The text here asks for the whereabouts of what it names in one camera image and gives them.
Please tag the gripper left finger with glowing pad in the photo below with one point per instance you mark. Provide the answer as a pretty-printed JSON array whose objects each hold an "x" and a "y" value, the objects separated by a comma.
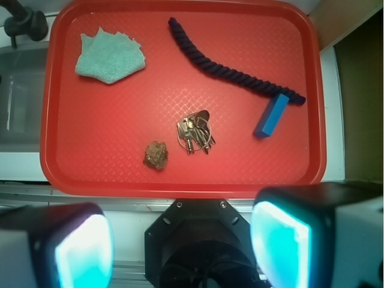
[{"x": 56, "y": 246}]

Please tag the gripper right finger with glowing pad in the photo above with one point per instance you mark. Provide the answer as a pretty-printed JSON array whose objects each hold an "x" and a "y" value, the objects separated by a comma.
[{"x": 322, "y": 235}]

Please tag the brown rock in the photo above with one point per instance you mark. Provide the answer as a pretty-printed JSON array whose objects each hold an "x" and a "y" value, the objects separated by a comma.
[{"x": 156, "y": 155}]

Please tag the blue rectangular block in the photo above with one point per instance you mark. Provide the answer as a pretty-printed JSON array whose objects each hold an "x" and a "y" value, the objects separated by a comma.
[{"x": 271, "y": 116}]

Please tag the red plastic tray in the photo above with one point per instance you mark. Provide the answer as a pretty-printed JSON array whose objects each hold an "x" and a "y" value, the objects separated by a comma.
[{"x": 94, "y": 135}]

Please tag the bunch of metal keys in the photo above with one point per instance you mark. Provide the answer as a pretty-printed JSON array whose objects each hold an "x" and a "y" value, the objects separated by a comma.
[{"x": 194, "y": 133}]

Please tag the stainless steel sink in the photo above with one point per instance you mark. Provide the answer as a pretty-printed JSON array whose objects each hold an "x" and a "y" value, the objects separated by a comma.
[{"x": 22, "y": 85}]

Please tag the light green cloth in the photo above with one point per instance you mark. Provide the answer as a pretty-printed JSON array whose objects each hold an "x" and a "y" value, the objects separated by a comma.
[{"x": 108, "y": 57}]

